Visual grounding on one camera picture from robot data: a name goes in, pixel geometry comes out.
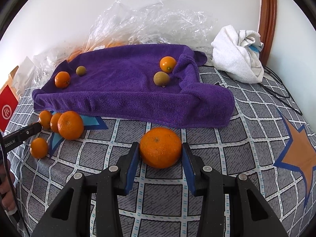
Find white crumpled cloth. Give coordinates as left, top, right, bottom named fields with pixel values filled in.
left=211, top=25, right=264, bottom=84

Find clear plastic bag right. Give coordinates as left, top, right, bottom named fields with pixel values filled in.
left=67, top=0, right=214, bottom=62

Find clear plastic bag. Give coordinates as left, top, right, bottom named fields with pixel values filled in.
left=67, top=0, right=214, bottom=62
left=31, top=45, right=75, bottom=88

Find small orange kumquat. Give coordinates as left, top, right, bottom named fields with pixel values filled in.
left=159, top=56, right=177, bottom=74

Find grey checked bedsheet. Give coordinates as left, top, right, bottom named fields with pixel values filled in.
left=4, top=65, right=316, bottom=237

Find large orange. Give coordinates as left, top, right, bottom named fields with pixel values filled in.
left=139, top=127, right=182, bottom=169

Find yellow-green round fruit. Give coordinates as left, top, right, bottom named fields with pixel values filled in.
left=153, top=71, right=170, bottom=87

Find small green-yellow fruit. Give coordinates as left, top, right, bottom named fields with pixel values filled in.
left=75, top=66, right=87, bottom=76

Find orange star sticker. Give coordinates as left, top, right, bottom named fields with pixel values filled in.
left=274, top=113, right=315, bottom=205

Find orange mandarin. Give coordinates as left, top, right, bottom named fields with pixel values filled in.
left=39, top=110, right=53, bottom=130
left=50, top=112, right=62, bottom=133
left=57, top=111, right=84, bottom=140
left=30, top=137, right=49, bottom=159
left=55, top=71, right=71, bottom=89

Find brown cardboard box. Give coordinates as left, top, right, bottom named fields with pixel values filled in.
left=1, top=66, right=19, bottom=91

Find person's left hand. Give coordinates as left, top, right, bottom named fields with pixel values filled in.
left=0, top=164, right=16, bottom=211

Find clear plastic bag left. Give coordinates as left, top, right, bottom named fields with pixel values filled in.
left=31, top=45, right=75, bottom=88

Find wooden door frame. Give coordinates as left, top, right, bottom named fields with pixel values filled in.
left=259, top=0, right=277, bottom=66

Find purple towel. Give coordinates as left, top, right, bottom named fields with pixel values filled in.
left=32, top=44, right=235, bottom=128

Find red paper bag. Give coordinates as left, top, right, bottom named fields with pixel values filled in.
left=0, top=85, right=18, bottom=132

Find black cable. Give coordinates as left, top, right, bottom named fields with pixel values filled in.
left=261, top=65, right=303, bottom=116

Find white plastic bag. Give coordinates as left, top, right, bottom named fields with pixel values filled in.
left=12, top=57, right=37, bottom=99

